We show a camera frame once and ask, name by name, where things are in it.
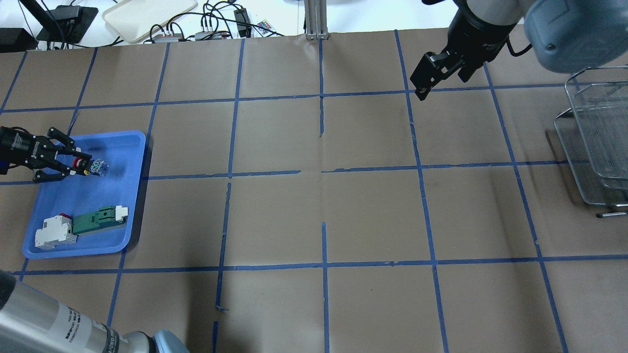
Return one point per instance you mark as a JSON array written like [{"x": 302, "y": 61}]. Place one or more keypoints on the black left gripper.
[{"x": 15, "y": 144}]

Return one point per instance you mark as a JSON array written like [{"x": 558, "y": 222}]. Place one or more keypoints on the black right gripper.
[{"x": 472, "y": 35}]

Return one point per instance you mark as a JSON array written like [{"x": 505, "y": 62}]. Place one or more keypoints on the red emergency stop button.
[{"x": 96, "y": 167}]

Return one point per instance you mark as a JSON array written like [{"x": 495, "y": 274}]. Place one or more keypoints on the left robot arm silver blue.
[{"x": 32, "y": 322}]

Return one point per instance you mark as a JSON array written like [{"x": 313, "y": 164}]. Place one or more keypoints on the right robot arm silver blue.
[{"x": 567, "y": 36}]

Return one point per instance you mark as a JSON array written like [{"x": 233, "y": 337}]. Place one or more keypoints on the blue plastic tray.
[{"x": 123, "y": 151}]

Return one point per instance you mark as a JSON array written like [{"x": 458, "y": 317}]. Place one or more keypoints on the green terminal block module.
[{"x": 105, "y": 218}]

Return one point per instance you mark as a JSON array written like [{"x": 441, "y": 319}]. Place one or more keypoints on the white circuit breaker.
[{"x": 55, "y": 231}]

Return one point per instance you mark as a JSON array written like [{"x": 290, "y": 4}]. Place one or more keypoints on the beige plastic tray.
[{"x": 132, "y": 19}]

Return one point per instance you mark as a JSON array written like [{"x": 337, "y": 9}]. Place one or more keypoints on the aluminium frame post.
[{"x": 316, "y": 20}]

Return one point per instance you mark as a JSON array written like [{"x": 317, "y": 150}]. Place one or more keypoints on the silver wire mesh shelf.
[{"x": 593, "y": 133}]

